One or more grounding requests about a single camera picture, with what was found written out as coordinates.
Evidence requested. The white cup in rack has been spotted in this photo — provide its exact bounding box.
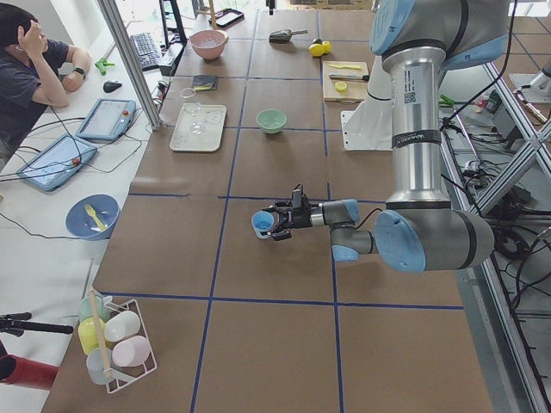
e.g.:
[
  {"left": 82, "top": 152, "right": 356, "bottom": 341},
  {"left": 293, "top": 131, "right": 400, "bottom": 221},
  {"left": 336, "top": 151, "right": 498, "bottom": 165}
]
[{"left": 103, "top": 311, "right": 141, "bottom": 342}]

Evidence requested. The metal ice scoop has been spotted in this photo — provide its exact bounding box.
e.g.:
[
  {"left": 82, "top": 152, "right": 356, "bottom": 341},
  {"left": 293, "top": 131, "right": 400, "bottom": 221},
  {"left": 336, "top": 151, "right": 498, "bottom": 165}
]
[{"left": 269, "top": 29, "right": 308, "bottom": 44}]

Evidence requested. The black computer mouse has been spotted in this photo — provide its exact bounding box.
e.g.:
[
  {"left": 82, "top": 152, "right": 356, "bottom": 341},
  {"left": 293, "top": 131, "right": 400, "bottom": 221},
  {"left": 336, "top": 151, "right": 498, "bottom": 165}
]
[{"left": 102, "top": 80, "right": 122, "bottom": 93}]

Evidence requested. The yellow plastic fork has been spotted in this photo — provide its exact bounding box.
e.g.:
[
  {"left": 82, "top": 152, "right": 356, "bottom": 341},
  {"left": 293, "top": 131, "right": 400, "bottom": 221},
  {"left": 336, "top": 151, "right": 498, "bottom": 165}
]
[{"left": 84, "top": 204, "right": 107, "bottom": 231}]

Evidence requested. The red cylinder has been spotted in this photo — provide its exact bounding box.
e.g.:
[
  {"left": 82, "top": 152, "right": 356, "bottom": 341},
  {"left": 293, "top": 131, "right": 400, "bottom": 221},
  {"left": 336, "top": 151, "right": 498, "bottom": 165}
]
[{"left": 1, "top": 354, "right": 59, "bottom": 390}]

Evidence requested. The pink cup in rack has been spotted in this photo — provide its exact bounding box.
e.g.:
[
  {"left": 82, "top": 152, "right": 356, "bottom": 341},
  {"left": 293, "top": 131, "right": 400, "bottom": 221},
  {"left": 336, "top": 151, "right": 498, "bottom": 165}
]
[{"left": 112, "top": 336, "right": 152, "bottom": 367}]

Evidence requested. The wine glass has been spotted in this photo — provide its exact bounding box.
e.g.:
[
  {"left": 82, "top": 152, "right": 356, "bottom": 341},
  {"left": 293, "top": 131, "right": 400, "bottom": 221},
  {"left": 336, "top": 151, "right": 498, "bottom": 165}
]
[{"left": 180, "top": 88, "right": 205, "bottom": 135}]

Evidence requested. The far blue teach pendant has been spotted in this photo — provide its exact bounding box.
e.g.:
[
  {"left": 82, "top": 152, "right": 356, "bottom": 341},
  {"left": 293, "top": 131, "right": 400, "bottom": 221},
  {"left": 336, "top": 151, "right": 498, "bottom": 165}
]
[{"left": 76, "top": 98, "right": 137, "bottom": 142}]

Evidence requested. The black tripod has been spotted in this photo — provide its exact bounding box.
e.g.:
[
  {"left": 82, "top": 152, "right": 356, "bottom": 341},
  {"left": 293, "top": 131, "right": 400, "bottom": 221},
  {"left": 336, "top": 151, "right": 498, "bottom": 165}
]
[{"left": 1, "top": 312, "right": 74, "bottom": 337}]

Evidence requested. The grey cup in rack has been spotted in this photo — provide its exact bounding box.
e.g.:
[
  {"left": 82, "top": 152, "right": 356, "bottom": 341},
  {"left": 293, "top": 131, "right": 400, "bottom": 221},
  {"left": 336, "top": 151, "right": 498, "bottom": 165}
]
[{"left": 86, "top": 348, "right": 115, "bottom": 385}]

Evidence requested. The blue bowl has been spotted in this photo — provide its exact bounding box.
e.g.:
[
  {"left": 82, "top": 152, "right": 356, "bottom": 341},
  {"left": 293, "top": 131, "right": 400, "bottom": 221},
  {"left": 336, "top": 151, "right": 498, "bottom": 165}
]
[{"left": 65, "top": 194, "right": 120, "bottom": 241}]

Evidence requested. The blue teach pendant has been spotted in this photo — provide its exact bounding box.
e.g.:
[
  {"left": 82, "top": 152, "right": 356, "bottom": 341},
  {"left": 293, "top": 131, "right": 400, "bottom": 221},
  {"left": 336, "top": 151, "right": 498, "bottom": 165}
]
[
  {"left": 16, "top": 133, "right": 97, "bottom": 192},
  {"left": 76, "top": 98, "right": 137, "bottom": 142}
]

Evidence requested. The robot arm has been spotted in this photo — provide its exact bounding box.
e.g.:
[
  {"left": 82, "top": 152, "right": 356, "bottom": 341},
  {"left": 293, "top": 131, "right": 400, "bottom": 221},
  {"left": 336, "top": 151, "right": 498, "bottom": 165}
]
[
  {"left": 257, "top": 1, "right": 510, "bottom": 273},
  {"left": 509, "top": 60, "right": 551, "bottom": 97}
]

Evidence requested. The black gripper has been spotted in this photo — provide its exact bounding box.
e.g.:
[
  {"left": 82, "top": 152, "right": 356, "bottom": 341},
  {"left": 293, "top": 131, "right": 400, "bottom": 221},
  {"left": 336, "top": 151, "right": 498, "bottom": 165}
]
[{"left": 260, "top": 200, "right": 323, "bottom": 241}]

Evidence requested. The near blue teach pendant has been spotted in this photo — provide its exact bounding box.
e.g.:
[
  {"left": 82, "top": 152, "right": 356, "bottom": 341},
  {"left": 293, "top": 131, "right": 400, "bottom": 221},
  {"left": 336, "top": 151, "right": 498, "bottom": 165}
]
[{"left": 16, "top": 133, "right": 97, "bottom": 192}]

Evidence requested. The green bowl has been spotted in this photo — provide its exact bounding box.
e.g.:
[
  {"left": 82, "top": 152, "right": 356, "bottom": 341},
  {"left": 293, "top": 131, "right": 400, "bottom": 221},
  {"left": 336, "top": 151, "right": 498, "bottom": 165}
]
[{"left": 256, "top": 108, "right": 288, "bottom": 134}]

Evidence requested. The wooden cutting board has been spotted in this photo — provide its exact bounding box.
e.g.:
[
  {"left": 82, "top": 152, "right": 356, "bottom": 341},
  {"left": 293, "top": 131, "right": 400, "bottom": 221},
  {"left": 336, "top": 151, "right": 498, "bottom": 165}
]
[{"left": 322, "top": 61, "right": 369, "bottom": 102}]

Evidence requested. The person in dark shirt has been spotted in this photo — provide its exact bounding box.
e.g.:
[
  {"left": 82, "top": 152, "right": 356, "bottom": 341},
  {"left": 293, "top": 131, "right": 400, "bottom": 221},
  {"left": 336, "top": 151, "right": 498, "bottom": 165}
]
[{"left": 1, "top": 3, "right": 91, "bottom": 165}]

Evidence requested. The black keyboard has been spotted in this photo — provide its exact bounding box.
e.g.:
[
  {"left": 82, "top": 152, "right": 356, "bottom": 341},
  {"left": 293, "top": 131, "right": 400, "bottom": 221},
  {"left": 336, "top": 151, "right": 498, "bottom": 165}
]
[{"left": 130, "top": 33, "right": 162, "bottom": 71}]

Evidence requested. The grey folded cloth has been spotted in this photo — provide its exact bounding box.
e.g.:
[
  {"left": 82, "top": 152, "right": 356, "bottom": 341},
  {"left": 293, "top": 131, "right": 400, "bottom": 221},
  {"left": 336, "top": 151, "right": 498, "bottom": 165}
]
[{"left": 191, "top": 75, "right": 219, "bottom": 91}]

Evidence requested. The metal handled knife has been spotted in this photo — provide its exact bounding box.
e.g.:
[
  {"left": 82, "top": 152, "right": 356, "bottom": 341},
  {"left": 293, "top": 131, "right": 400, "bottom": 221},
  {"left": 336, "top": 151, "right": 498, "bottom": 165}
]
[{"left": 329, "top": 73, "right": 370, "bottom": 82}]

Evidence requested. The aluminium frame post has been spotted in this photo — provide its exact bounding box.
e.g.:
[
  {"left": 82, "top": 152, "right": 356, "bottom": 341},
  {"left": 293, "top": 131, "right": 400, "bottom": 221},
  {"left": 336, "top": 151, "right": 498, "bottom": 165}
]
[{"left": 97, "top": 0, "right": 162, "bottom": 131}]

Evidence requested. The yellow lemon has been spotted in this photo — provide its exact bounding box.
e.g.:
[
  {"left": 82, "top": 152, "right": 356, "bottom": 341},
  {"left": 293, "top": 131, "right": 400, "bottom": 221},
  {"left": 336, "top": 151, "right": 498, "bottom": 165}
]
[
  {"left": 308, "top": 43, "right": 325, "bottom": 58},
  {"left": 322, "top": 40, "right": 331, "bottom": 54}
]

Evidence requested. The blue plastic cup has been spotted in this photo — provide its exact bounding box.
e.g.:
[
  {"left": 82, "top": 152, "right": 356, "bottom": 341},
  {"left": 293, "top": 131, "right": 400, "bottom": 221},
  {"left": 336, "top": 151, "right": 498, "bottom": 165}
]
[{"left": 251, "top": 211, "right": 275, "bottom": 239}]

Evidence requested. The white camera pole base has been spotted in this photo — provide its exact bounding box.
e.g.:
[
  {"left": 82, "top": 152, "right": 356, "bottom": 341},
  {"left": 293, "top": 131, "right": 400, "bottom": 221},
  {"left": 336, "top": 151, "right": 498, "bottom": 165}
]
[{"left": 341, "top": 56, "right": 393, "bottom": 151}]

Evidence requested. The white wire cup rack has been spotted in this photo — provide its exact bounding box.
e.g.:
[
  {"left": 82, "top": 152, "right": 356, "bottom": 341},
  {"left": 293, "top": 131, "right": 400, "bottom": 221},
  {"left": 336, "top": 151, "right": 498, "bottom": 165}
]
[{"left": 86, "top": 289, "right": 158, "bottom": 394}]

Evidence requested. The half lemon slice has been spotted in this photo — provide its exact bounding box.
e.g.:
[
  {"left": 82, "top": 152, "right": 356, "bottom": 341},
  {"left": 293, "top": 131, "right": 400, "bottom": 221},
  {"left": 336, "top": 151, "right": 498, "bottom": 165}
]
[{"left": 334, "top": 81, "right": 348, "bottom": 93}]

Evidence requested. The white bear tray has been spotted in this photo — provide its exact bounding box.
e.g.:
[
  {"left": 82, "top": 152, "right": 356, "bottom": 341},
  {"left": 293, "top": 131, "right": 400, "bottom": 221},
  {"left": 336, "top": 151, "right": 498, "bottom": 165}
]
[{"left": 169, "top": 103, "right": 226, "bottom": 152}]

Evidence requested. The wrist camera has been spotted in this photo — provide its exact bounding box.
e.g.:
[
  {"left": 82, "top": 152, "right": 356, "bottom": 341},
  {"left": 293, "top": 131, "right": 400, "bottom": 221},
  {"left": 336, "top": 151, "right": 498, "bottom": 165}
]
[{"left": 291, "top": 183, "right": 308, "bottom": 210}]

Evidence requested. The wooden stand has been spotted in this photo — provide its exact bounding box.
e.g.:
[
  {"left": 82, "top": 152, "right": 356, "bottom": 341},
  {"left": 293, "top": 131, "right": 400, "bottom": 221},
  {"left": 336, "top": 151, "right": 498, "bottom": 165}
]
[{"left": 207, "top": 0, "right": 220, "bottom": 30}]

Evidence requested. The yellow cup in rack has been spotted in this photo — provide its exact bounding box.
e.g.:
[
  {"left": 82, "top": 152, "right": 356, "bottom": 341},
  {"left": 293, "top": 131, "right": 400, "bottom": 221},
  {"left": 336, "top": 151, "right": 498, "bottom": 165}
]
[{"left": 77, "top": 317, "right": 99, "bottom": 355}]

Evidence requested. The pink bowl with ice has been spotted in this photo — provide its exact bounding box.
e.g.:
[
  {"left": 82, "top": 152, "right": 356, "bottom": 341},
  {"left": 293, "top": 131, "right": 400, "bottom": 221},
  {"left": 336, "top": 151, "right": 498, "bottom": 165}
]
[{"left": 189, "top": 29, "right": 229, "bottom": 60}]

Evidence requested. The yellow plastic knife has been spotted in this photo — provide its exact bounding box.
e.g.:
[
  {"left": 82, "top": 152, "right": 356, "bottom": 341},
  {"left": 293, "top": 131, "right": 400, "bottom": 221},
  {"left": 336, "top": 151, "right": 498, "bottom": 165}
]
[{"left": 328, "top": 64, "right": 362, "bottom": 71}]

